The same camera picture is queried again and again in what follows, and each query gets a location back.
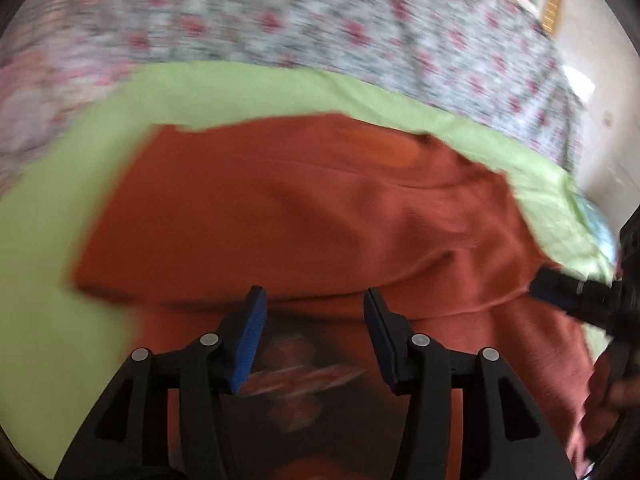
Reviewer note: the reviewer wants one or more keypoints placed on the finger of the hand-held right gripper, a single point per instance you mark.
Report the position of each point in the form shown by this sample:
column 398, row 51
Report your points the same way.
column 565, row 290

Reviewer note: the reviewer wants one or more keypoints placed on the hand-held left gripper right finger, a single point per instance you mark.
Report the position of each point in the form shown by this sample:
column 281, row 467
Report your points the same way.
column 381, row 340

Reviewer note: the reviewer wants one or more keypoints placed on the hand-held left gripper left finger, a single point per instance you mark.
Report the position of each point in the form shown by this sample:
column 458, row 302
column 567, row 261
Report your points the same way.
column 248, row 340

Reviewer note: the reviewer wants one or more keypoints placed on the orange-red knit sweater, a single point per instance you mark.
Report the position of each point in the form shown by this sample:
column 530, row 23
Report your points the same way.
column 320, row 220

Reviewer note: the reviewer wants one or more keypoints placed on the person's right hand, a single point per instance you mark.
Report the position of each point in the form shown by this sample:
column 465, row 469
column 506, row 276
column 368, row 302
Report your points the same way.
column 612, row 385

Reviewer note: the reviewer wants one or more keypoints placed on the light blue cloth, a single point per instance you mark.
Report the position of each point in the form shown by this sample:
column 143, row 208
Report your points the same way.
column 597, row 225

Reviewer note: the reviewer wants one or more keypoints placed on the light green bed sheet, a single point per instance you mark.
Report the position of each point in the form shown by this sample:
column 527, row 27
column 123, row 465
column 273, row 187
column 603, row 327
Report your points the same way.
column 45, row 240

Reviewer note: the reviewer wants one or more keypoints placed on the purple pink floral pillow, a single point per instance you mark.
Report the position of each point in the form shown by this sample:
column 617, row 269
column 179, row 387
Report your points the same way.
column 45, row 105

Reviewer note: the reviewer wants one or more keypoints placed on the white pink floral blanket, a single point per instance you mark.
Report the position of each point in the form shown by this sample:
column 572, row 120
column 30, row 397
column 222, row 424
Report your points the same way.
column 280, row 15

